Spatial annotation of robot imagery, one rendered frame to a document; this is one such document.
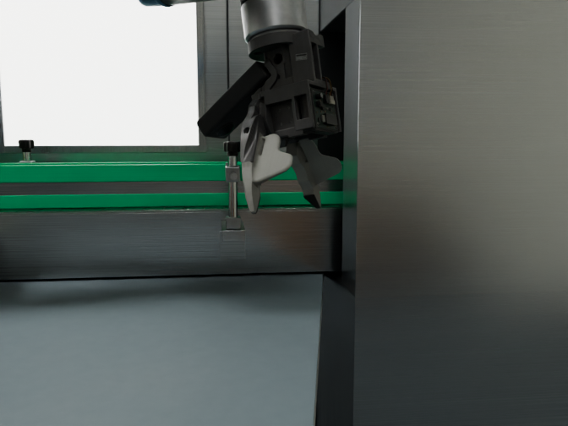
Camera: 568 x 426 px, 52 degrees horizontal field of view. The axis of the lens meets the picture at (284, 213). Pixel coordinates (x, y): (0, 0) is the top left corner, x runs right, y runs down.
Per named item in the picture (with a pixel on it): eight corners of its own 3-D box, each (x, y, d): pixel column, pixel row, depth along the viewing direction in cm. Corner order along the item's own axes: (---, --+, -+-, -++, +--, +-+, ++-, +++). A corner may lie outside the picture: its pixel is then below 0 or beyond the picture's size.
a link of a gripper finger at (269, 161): (276, 191, 58) (294, 121, 63) (228, 199, 61) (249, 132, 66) (292, 208, 60) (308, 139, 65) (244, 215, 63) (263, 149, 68)
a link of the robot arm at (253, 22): (227, 7, 68) (266, 23, 75) (232, 46, 68) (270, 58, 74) (283, -14, 64) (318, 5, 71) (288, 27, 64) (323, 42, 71)
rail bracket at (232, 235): (244, 256, 114) (243, 139, 111) (249, 278, 98) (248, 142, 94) (220, 257, 114) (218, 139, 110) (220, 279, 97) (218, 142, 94)
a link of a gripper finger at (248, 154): (244, 152, 62) (262, 92, 67) (232, 155, 63) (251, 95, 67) (267, 178, 65) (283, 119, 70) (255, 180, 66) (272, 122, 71)
